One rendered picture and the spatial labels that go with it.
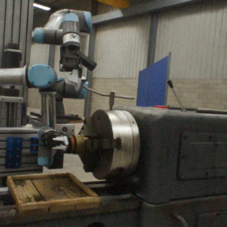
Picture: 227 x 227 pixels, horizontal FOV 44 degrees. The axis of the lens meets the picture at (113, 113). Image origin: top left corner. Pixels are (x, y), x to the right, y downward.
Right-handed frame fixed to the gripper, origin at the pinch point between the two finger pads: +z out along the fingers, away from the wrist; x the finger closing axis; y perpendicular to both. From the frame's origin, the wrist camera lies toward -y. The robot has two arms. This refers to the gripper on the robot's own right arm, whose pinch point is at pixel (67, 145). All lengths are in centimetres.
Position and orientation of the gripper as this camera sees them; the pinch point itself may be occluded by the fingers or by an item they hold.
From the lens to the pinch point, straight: 120.0
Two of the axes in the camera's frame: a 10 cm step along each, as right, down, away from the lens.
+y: -9.0, -0.4, -4.3
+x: 0.7, -10.0, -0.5
